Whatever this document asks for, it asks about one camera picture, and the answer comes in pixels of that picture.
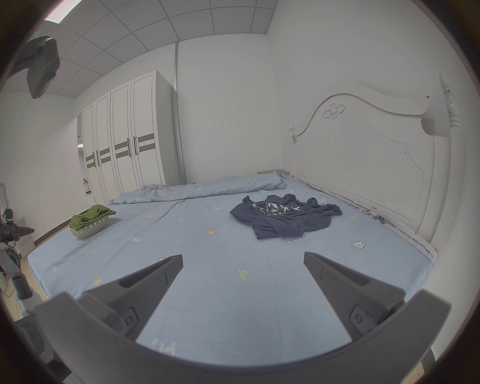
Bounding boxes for green shorts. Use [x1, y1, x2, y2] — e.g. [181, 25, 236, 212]
[69, 204, 117, 232]

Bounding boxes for bed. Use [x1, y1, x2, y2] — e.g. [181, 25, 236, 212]
[27, 72, 466, 357]

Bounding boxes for pale blue quilt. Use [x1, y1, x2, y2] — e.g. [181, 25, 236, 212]
[108, 170, 288, 205]

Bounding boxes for white wardrobe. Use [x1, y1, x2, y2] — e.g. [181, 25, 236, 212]
[77, 70, 178, 205]

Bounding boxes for dark blue printed T-shirt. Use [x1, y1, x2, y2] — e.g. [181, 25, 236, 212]
[229, 193, 343, 241]

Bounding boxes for round woven basket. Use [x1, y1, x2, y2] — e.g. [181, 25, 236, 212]
[68, 214, 112, 239]

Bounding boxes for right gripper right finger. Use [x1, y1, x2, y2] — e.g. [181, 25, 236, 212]
[304, 251, 407, 341]

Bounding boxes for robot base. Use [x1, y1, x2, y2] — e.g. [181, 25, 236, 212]
[14, 292, 76, 376]

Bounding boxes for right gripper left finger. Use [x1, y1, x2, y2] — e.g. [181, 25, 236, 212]
[77, 254, 184, 341]

